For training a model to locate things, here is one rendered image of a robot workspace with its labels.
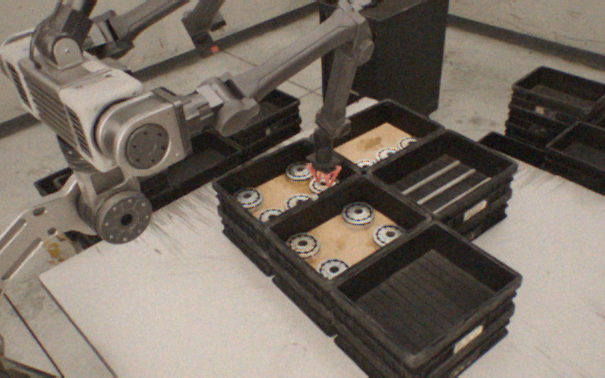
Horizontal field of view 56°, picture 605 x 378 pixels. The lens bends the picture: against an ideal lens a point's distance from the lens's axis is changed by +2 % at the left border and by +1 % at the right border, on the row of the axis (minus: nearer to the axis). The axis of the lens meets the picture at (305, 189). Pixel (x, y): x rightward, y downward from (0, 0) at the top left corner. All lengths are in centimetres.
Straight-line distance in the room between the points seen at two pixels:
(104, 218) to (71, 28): 44
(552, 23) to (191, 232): 359
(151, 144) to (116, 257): 98
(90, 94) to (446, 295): 102
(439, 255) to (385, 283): 20
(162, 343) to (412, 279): 73
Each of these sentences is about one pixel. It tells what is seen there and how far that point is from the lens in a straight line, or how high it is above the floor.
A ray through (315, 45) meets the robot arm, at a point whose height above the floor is 150.
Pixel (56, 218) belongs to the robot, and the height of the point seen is 115.
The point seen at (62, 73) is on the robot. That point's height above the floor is 153.
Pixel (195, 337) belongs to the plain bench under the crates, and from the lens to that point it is 171.
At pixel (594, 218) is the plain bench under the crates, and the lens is 216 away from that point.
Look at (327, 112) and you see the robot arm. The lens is 164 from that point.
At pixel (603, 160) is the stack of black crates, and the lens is 285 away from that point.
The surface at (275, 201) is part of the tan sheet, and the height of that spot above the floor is 83.
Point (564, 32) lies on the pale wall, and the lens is 490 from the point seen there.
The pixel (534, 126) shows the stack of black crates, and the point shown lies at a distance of 316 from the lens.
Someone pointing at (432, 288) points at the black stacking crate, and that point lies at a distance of 161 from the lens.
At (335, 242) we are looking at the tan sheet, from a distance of 172.
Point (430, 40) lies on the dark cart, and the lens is 346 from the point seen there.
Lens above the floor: 201
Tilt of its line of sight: 38 degrees down
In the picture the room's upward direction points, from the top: 4 degrees counter-clockwise
